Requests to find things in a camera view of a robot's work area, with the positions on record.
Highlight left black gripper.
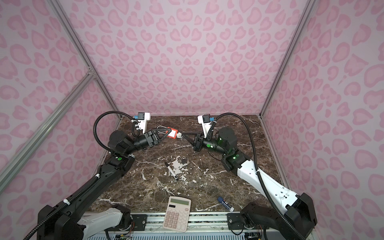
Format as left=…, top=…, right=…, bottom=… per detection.
left=124, top=127, right=170, bottom=158

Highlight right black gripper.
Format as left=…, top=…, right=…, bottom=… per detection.
left=183, top=130, right=230, bottom=156

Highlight red padlock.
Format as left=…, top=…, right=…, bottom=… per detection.
left=157, top=126, right=178, bottom=139

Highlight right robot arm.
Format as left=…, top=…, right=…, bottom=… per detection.
left=178, top=127, right=318, bottom=240

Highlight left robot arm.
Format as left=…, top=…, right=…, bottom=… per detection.
left=25, top=128, right=172, bottom=240

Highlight black white marker pen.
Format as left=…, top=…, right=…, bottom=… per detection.
left=164, top=162, right=179, bottom=181

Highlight blue white glue stick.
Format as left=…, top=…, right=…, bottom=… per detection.
left=217, top=197, right=235, bottom=213

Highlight pink calculator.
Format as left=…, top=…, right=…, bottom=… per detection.
left=163, top=196, right=192, bottom=233

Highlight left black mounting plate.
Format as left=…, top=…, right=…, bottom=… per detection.
left=131, top=214, right=148, bottom=232

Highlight black mounting plate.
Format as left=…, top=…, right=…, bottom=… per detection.
left=227, top=213, right=245, bottom=231
left=131, top=214, right=148, bottom=232

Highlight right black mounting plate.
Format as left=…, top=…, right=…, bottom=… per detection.
left=227, top=213, right=245, bottom=231

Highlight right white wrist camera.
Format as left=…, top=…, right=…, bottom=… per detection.
left=198, top=114, right=216, bottom=140

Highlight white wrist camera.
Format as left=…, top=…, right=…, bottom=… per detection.
left=131, top=113, right=151, bottom=134
left=198, top=114, right=216, bottom=140

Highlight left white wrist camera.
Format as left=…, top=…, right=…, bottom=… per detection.
left=131, top=113, right=151, bottom=134

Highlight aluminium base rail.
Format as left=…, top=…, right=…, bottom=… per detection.
left=74, top=211, right=319, bottom=240

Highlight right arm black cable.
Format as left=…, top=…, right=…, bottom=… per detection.
left=209, top=112, right=301, bottom=240

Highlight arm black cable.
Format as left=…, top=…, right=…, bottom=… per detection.
left=23, top=110, right=139, bottom=240
left=209, top=112, right=301, bottom=240

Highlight left corner aluminium post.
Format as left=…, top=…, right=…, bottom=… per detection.
left=46, top=0, right=119, bottom=111

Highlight corner aluminium post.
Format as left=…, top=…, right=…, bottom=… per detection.
left=259, top=0, right=319, bottom=118
left=46, top=0, right=119, bottom=111

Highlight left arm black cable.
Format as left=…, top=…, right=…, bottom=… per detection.
left=23, top=110, right=139, bottom=240

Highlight diagonal aluminium frame bar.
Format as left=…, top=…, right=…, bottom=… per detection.
left=1, top=71, right=94, bottom=193

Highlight right corner aluminium post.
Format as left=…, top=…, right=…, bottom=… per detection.
left=259, top=0, right=319, bottom=118

